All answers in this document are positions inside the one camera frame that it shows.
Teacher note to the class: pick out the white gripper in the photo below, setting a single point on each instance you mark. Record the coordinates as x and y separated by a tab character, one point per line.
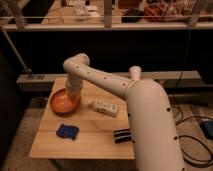
73	87

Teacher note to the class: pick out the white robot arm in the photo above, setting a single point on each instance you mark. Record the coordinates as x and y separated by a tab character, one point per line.
154	136

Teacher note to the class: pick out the orange ceramic bowl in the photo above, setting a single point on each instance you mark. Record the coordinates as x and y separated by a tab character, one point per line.
63	102

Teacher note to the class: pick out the white tube bottle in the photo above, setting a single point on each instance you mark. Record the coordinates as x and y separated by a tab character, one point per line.
104	108

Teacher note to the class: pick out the blue cloth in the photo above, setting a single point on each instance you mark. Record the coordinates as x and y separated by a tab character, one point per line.
66	131

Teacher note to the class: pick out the wooden table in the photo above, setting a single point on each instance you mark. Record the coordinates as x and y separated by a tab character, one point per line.
95	139

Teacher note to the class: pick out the black white striped cloth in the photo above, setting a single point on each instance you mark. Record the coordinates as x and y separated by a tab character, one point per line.
122	135

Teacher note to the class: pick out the metal railing frame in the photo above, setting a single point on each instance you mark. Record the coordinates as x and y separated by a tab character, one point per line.
105	15

